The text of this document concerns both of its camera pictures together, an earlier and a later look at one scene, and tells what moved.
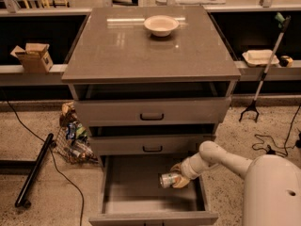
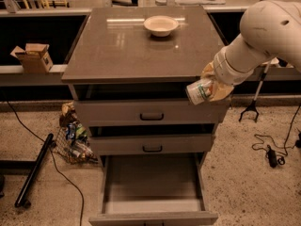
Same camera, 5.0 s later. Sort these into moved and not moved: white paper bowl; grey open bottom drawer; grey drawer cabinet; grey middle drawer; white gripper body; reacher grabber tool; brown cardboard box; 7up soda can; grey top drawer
Moved: white gripper body; 7up soda can
Not moved: grey open bottom drawer; white paper bowl; grey middle drawer; brown cardboard box; grey drawer cabinet; grey top drawer; reacher grabber tool
